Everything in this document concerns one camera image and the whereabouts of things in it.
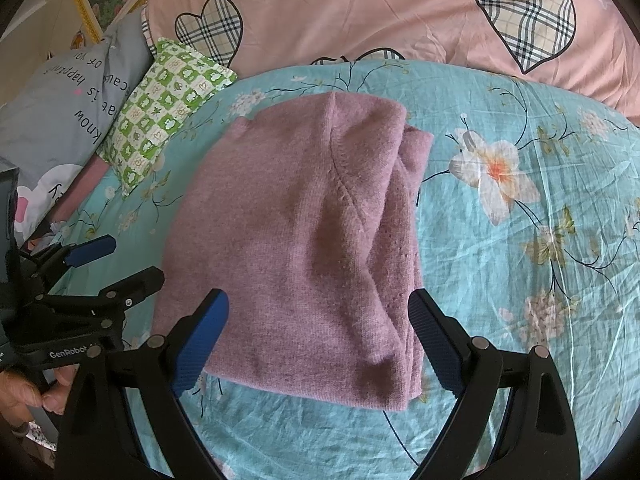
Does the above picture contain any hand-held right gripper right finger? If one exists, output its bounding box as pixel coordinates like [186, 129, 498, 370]
[407, 287, 583, 480]

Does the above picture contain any grey pillow with lettering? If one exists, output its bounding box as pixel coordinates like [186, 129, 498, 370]
[0, 9, 157, 242]

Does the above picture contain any person's left hand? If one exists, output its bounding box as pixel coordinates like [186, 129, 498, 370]
[0, 364, 82, 427]

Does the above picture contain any yellow trimmed headboard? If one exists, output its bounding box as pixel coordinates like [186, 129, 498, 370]
[0, 0, 187, 108]

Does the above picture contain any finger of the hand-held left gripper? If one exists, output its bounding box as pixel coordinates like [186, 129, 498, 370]
[36, 265, 166, 317]
[19, 234, 118, 281]

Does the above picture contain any pink under sheet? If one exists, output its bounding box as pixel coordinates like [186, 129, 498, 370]
[27, 156, 110, 243]

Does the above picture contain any teal floral bed sheet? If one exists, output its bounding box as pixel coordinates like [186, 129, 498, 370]
[47, 56, 640, 480]

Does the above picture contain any pink quilt with plaid hearts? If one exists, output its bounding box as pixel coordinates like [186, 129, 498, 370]
[141, 0, 640, 127]

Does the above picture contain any green checked small pillow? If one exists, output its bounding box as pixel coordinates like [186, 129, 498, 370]
[96, 37, 239, 199]

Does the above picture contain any person's left forearm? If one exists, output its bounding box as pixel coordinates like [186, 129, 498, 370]
[0, 412, 58, 461]

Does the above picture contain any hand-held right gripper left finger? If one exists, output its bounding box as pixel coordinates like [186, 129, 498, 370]
[57, 287, 230, 480]

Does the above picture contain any pink knit sweater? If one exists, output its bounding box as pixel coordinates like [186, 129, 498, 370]
[150, 91, 435, 414]

